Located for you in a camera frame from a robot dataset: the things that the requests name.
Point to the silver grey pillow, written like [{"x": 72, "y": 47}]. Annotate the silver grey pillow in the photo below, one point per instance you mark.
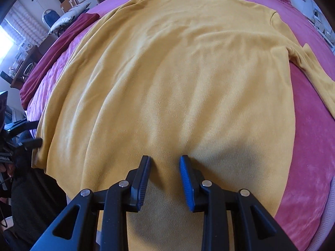
[{"x": 69, "y": 15}]

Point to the yellow sweater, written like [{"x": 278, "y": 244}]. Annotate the yellow sweater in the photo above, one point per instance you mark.
[{"x": 183, "y": 83}]

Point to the small wooden cabinet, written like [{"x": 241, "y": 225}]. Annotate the small wooden cabinet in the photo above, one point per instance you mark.
[{"x": 68, "y": 4}]

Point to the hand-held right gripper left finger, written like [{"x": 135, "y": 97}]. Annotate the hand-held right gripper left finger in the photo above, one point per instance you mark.
[{"x": 141, "y": 183}]

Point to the window side patterned curtain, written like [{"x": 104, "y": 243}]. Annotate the window side patterned curtain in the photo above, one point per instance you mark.
[{"x": 23, "y": 23}]

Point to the white nightstand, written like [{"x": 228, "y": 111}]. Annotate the white nightstand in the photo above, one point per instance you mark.
[{"x": 324, "y": 28}]

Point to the blue chair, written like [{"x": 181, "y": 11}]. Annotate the blue chair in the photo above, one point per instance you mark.
[{"x": 51, "y": 18}]

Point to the person's dark clothing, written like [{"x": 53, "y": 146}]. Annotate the person's dark clothing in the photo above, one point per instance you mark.
[{"x": 31, "y": 201}]

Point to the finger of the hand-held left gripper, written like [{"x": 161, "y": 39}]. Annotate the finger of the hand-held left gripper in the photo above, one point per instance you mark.
[{"x": 30, "y": 142}]

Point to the dark red folded cloth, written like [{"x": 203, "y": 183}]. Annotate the dark red folded cloth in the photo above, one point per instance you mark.
[{"x": 44, "y": 68}]

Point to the wooden side table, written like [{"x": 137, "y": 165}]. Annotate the wooden side table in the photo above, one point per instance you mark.
[{"x": 28, "y": 62}]

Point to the pink bed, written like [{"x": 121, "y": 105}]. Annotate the pink bed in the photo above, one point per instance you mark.
[{"x": 308, "y": 162}]

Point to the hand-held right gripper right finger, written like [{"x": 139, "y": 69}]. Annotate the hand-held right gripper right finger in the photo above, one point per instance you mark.
[{"x": 187, "y": 183}]

